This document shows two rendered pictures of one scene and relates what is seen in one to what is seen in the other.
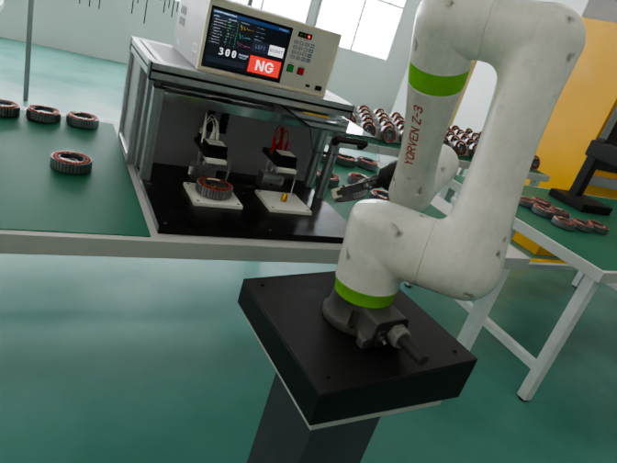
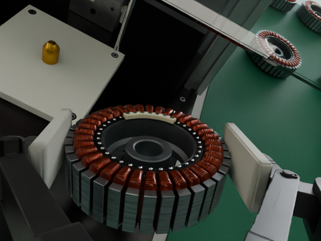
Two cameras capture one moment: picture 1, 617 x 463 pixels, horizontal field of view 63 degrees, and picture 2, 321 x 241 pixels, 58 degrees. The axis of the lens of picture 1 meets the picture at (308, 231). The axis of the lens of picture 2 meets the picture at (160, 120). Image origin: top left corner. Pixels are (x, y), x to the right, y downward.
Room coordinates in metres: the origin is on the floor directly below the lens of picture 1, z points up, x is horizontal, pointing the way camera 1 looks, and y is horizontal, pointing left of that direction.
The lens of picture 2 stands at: (1.40, -0.13, 1.06)
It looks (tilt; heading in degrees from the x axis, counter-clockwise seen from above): 48 degrees down; 23
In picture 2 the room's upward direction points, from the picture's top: 33 degrees clockwise
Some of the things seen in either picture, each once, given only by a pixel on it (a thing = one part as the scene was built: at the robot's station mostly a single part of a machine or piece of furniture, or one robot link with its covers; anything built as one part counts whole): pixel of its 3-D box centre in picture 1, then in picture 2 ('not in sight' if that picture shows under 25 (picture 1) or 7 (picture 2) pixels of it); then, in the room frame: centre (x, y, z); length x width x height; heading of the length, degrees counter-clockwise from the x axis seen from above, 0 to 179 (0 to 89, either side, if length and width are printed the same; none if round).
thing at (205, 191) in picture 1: (214, 187); not in sight; (1.43, 0.31, 0.80); 0.11 x 0.11 x 0.04
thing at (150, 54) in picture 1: (241, 77); not in sight; (1.76, 0.38, 1.09); 0.68 x 0.44 x 0.05; 122
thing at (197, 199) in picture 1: (212, 195); not in sight; (1.43, 0.31, 0.78); 0.15 x 0.15 x 0.01; 32
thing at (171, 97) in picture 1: (257, 113); not in sight; (1.58, 0.26, 1.03); 0.62 x 0.01 x 0.03; 122
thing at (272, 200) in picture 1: (283, 202); (49, 62); (1.55, 0.11, 0.78); 0.15 x 0.15 x 0.01; 32
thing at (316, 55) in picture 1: (252, 40); not in sight; (1.77, 0.37, 1.22); 0.44 x 0.39 x 0.20; 122
